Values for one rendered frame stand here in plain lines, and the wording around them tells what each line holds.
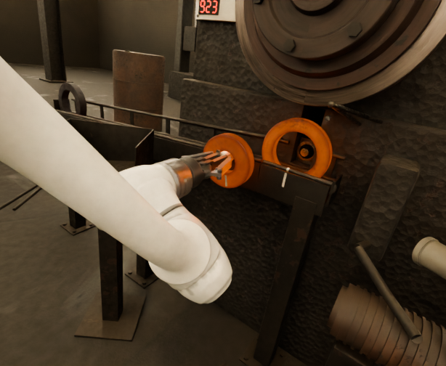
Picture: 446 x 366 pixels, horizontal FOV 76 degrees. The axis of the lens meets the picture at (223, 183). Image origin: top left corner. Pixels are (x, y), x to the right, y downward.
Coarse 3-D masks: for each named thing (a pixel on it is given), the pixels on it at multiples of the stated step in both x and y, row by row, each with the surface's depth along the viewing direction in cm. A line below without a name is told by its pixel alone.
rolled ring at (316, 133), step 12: (288, 120) 72; (300, 120) 71; (276, 132) 75; (300, 132) 72; (312, 132) 70; (324, 132) 70; (264, 144) 78; (276, 144) 78; (324, 144) 70; (264, 156) 79; (276, 156) 80; (324, 156) 70; (312, 168) 73; (324, 168) 71; (312, 180) 74
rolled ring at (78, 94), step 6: (66, 84) 127; (72, 84) 126; (60, 90) 131; (66, 90) 129; (72, 90) 126; (78, 90) 126; (60, 96) 132; (66, 96) 133; (78, 96) 125; (60, 102) 134; (66, 102) 135; (78, 102) 125; (84, 102) 127; (60, 108) 135; (66, 108) 135; (78, 108) 126; (84, 108) 127; (78, 114) 128; (84, 114) 129
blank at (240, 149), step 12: (216, 144) 78; (228, 144) 76; (240, 144) 74; (240, 156) 75; (252, 156) 76; (240, 168) 76; (252, 168) 77; (216, 180) 82; (228, 180) 80; (240, 180) 78
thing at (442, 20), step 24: (240, 0) 70; (240, 24) 71; (432, 24) 51; (408, 48) 54; (432, 48) 52; (264, 72) 71; (384, 72) 57; (408, 72) 55; (288, 96) 69; (312, 96) 66; (336, 96) 63; (360, 96) 61
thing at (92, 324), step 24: (72, 120) 89; (96, 144) 92; (120, 144) 92; (144, 144) 79; (120, 168) 88; (120, 264) 99; (120, 288) 103; (96, 312) 108; (120, 312) 107; (96, 336) 100; (120, 336) 101
